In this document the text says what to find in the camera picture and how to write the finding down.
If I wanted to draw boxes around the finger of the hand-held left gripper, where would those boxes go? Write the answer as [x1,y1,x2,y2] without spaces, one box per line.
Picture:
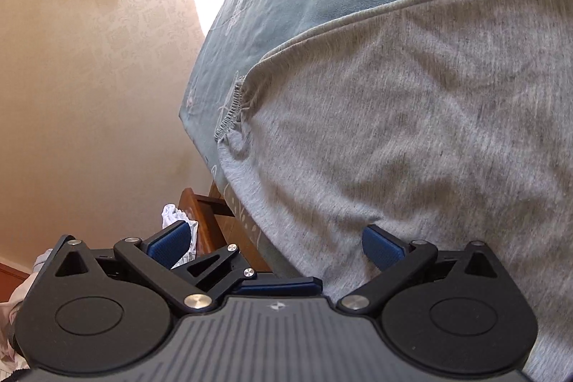
[172,243,323,299]

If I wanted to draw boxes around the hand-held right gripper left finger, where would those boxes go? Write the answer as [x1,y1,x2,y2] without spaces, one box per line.
[49,221,216,313]

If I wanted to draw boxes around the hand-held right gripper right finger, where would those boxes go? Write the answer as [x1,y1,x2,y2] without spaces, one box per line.
[337,224,509,313]

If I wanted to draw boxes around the grey sweat pants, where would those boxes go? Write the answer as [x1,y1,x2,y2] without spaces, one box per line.
[214,0,573,382]

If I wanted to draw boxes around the white lace cloth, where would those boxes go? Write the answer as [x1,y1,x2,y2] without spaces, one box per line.
[161,203,200,269]

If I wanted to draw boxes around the pale crumpled cloth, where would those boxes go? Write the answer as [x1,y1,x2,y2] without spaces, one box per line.
[0,248,57,374]

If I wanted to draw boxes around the wooden bed frame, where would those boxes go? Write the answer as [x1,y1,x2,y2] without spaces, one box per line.
[178,183,271,272]

